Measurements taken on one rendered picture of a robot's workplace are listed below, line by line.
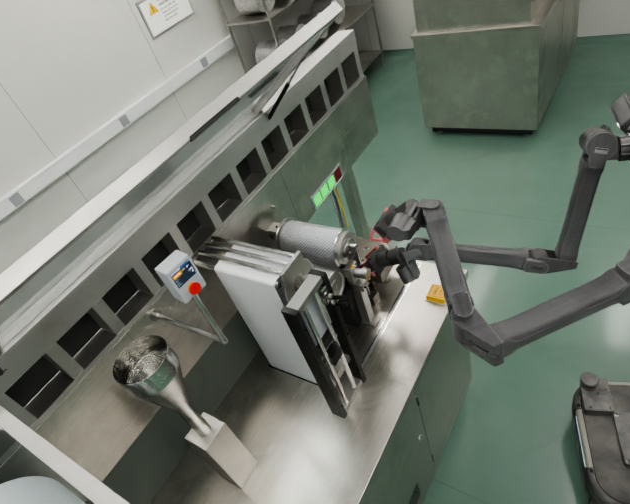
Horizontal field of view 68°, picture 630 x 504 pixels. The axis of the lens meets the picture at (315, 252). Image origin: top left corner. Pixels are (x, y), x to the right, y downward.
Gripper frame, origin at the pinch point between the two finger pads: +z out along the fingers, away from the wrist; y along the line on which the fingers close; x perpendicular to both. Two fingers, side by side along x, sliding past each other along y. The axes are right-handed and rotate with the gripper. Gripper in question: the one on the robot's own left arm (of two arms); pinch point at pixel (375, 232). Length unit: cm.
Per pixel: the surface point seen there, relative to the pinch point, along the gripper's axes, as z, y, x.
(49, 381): 33, -86, 43
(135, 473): 54, -91, 7
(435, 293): 20.4, 14.2, -38.6
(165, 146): -35, -47, 53
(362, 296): 25.2, -5.6, -16.0
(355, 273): 17.5, -5.2, -6.9
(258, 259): 11.2, -28.9, 22.5
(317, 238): 19.7, -3.5, 10.7
